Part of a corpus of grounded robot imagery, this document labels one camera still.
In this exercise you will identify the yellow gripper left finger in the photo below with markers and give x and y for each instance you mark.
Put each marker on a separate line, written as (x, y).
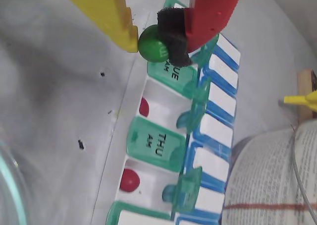
(104, 9)

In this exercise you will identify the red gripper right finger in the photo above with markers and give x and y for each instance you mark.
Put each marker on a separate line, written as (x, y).
(213, 12)

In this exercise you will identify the green ball pill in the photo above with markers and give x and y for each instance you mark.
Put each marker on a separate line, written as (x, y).
(149, 49)

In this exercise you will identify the red ball pill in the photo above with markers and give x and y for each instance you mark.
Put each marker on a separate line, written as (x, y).
(144, 107)
(128, 181)

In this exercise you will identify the weekly pill organizer box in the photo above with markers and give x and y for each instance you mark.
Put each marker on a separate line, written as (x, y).
(218, 135)

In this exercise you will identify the yellow plastic clamp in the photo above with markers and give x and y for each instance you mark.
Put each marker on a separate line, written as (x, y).
(297, 99)

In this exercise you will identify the wooden block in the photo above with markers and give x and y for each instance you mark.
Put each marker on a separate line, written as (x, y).
(304, 96)

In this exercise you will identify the clear plastic container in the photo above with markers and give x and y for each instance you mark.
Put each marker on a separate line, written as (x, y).
(260, 173)

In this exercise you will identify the thin clear tube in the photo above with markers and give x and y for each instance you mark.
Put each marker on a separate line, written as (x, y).
(297, 165)

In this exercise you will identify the glass bowl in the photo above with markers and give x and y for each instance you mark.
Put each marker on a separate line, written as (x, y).
(10, 185)

